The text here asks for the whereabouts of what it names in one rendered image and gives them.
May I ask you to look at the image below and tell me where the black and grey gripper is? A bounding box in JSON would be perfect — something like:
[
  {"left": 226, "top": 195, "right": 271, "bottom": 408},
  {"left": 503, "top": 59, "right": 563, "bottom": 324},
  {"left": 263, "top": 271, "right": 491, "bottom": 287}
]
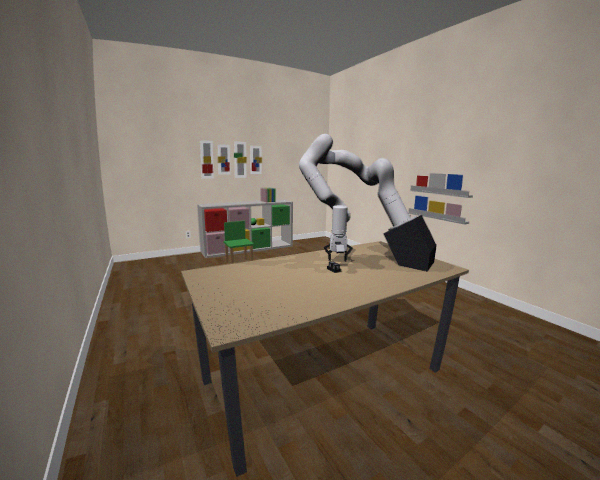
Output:
[{"left": 324, "top": 233, "right": 353, "bottom": 262}]

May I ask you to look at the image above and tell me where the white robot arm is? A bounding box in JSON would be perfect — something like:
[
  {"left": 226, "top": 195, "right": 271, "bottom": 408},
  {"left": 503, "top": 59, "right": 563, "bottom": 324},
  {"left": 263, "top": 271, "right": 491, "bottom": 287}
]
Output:
[{"left": 299, "top": 134, "right": 417, "bottom": 235}]

